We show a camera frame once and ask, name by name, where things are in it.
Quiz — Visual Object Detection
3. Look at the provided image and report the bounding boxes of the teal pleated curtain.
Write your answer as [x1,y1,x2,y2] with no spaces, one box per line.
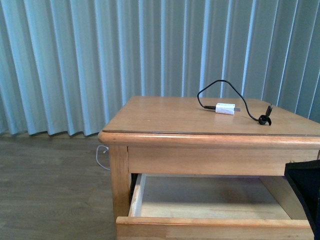
[0,0,320,135]

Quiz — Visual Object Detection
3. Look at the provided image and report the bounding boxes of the white charger adapter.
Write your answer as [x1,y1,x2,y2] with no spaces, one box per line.
[214,102,241,116]

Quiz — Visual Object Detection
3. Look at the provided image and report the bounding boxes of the white floor cable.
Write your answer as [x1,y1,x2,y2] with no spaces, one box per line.
[95,144,111,171]

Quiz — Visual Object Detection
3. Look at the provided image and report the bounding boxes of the wooden nightstand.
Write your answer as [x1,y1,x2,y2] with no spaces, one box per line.
[98,96,320,217]

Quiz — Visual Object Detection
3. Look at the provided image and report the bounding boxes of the wooden top drawer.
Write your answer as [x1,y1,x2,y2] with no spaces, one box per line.
[116,174,314,240]

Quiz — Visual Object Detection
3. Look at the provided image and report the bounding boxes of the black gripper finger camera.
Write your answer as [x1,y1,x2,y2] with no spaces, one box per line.
[284,160,320,240]

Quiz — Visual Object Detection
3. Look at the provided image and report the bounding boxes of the black charger cable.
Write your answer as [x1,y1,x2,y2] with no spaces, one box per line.
[196,79,273,126]

